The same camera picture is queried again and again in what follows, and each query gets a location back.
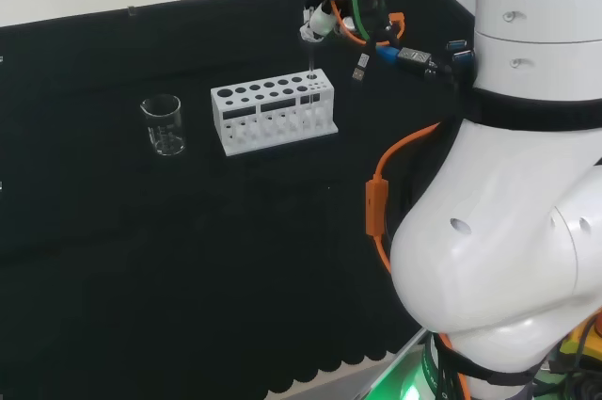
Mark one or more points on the clear glass rod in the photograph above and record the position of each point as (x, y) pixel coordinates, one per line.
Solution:
(312, 61)

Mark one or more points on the white test tube rack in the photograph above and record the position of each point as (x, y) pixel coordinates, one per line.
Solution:
(273, 110)

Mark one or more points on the black USB plug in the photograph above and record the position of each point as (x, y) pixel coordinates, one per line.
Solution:
(360, 68)

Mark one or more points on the black adapter block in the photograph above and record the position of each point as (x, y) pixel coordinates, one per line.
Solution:
(415, 58)

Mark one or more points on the clear acrylic clip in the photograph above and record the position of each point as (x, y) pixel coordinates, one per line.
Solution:
(132, 10)

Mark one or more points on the clear glass beaker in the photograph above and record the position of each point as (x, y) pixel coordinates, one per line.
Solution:
(164, 129)

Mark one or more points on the black bench cloth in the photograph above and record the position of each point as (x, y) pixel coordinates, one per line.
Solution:
(141, 254)

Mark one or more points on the pale board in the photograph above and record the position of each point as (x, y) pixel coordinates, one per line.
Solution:
(338, 386)

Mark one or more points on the yellow stop button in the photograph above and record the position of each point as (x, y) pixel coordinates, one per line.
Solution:
(581, 339)

